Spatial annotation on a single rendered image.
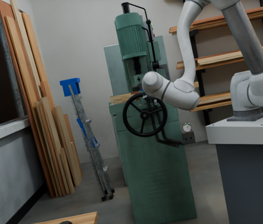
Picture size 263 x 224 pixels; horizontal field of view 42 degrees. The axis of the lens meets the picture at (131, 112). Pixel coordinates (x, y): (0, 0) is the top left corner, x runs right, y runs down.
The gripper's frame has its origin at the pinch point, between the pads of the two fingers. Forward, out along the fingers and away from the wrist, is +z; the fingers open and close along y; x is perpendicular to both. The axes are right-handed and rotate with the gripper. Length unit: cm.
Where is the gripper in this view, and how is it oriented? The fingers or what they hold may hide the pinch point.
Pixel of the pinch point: (155, 101)
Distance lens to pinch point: 202.5
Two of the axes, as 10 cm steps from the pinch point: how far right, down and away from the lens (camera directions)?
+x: 1.8, 9.5, -2.5
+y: -9.8, 2.0, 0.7
